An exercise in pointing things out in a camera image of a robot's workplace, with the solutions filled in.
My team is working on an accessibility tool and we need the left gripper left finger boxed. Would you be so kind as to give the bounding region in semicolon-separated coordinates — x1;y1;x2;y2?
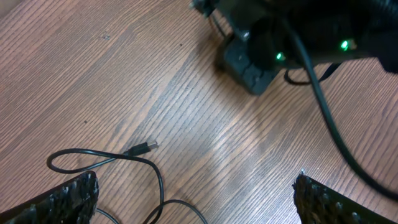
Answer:
1;171;99;224

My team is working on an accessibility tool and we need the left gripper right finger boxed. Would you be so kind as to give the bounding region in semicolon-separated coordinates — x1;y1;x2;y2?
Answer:
292;174;397;224

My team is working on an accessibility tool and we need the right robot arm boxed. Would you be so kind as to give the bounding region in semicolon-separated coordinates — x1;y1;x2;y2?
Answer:
212;0;397;95

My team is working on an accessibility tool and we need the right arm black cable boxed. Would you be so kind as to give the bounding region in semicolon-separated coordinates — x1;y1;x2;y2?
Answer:
281;18;398;202

